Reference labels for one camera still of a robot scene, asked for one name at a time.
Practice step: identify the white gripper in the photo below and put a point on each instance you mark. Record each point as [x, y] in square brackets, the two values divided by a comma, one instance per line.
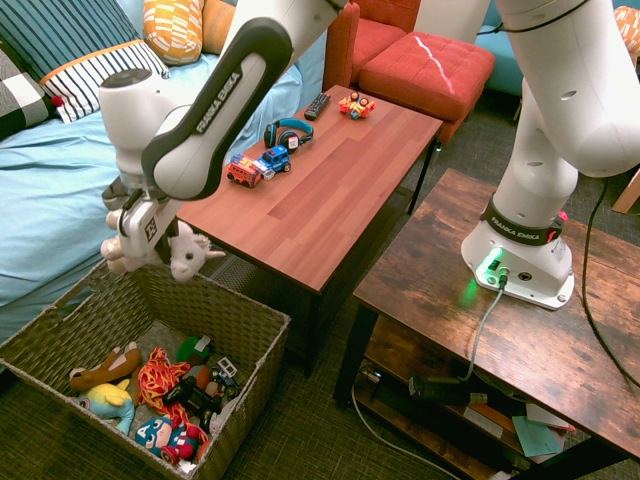
[142, 230]

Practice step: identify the white stuffed unicorn toy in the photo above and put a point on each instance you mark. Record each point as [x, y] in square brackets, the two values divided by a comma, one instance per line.
[187, 252]

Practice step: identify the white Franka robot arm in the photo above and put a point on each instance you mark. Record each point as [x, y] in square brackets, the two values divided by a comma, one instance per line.
[540, 150]

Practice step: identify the grey woven wicker basket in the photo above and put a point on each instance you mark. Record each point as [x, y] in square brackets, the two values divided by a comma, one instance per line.
[225, 310]

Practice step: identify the green round plush toy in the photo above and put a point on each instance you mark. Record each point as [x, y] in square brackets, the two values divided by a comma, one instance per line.
[192, 350]

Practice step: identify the red toy fire truck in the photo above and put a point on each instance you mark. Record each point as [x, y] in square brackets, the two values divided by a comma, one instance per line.
[242, 171]

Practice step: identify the small grey toy car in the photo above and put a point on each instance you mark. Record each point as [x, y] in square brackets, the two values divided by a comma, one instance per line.
[225, 371]

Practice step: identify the blue toy car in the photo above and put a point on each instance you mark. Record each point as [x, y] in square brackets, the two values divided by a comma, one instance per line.
[275, 160]

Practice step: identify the yellow blue plush toy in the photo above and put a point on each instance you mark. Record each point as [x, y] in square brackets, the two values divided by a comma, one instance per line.
[110, 400]

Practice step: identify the Captain America plush toy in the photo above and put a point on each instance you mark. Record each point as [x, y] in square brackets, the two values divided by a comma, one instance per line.
[165, 439]

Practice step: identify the orange toy figure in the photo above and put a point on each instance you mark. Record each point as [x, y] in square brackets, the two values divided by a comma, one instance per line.
[356, 106]

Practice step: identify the orange flame pattern plush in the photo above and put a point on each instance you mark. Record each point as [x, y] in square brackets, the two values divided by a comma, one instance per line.
[160, 375]

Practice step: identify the light blue covered sofa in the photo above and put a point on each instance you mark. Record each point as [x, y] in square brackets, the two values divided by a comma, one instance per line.
[50, 190]

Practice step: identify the brown plush dog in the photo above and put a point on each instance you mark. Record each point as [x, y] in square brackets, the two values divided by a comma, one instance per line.
[107, 370]

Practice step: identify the black game controller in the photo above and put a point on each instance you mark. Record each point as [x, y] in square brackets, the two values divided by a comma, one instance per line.
[195, 400]

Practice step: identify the red-brown wooden coffee table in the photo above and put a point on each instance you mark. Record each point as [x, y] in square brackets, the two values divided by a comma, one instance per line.
[320, 190]

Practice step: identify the blue black headphones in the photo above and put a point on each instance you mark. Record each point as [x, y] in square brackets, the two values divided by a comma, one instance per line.
[290, 137]

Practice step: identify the black white checkered pillow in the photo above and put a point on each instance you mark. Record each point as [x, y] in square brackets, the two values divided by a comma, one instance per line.
[17, 95]

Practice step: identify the black remote control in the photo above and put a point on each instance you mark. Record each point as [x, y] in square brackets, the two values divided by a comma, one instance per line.
[317, 106]

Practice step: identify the yellow white patterned bolster pillow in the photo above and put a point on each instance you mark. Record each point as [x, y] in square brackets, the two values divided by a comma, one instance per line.
[172, 30]

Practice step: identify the blue striped pillow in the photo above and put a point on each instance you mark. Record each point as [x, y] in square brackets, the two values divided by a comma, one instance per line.
[75, 30]

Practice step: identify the red fabric armchair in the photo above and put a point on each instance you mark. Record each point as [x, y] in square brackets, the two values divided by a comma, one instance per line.
[370, 40]

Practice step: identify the black power supply brick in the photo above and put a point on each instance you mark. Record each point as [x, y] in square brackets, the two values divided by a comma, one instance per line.
[440, 390]

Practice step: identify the red tufted ottoman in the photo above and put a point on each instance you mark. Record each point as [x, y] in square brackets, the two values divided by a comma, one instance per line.
[425, 70]

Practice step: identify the teal background sofa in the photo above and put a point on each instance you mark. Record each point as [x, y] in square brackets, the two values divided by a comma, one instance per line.
[502, 65]

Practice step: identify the dark rustic wooden stand table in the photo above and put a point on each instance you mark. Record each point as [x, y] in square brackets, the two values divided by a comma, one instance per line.
[550, 350]

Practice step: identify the teal paper note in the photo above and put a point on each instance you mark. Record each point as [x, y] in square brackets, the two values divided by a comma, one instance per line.
[536, 436]

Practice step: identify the light wooden furniture piece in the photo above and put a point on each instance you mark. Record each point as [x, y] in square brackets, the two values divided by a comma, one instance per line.
[629, 195]

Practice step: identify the yellow patterned background pillow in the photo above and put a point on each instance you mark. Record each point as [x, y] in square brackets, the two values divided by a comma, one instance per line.
[629, 27]

